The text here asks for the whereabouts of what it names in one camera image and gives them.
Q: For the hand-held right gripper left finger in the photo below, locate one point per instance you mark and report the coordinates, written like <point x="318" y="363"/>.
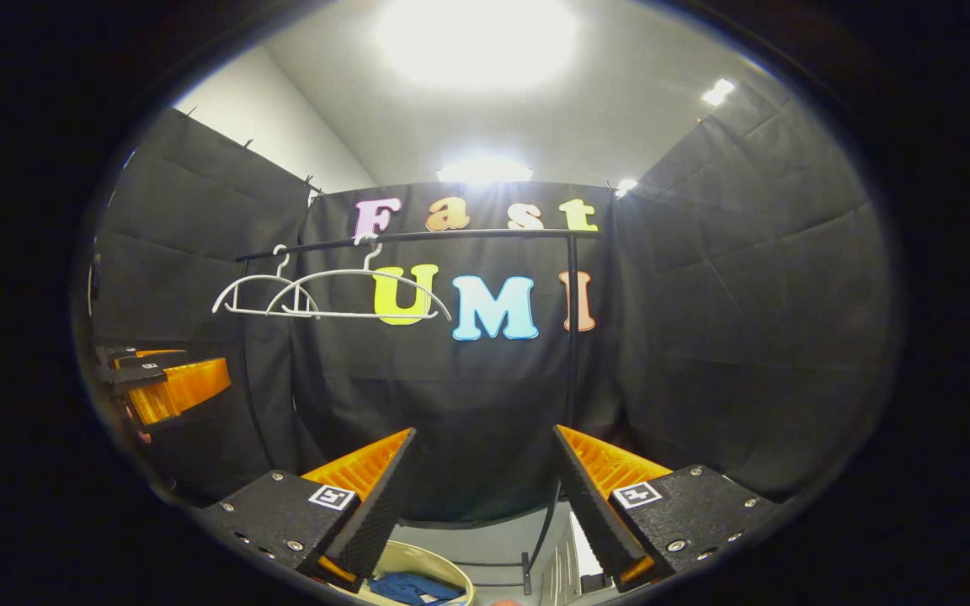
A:
<point x="380" y="505"/>

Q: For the beige laundry hamper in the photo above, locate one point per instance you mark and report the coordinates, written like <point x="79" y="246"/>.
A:
<point x="430" y="560"/>

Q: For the white storage box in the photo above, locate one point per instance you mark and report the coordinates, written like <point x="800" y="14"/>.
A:
<point x="565" y="564"/>

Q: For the large ceiling light panel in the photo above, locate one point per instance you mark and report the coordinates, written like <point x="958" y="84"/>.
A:
<point x="477" y="42"/>

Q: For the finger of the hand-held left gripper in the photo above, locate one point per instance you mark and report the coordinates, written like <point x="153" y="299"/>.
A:
<point x="144" y="354"/>
<point x="173" y="389"/>

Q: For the black backdrop cloth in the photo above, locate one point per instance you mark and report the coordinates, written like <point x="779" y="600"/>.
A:
<point x="746" y="320"/>

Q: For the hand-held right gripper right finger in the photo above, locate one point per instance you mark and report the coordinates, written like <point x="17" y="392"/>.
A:
<point x="590" y="505"/>

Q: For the black metal garment rack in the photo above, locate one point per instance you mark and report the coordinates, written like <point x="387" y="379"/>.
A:
<point x="572" y="353"/>

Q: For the white clothes hanger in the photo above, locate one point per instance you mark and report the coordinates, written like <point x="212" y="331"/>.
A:
<point x="249" y="312"/>
<point x="367" y="316"/>

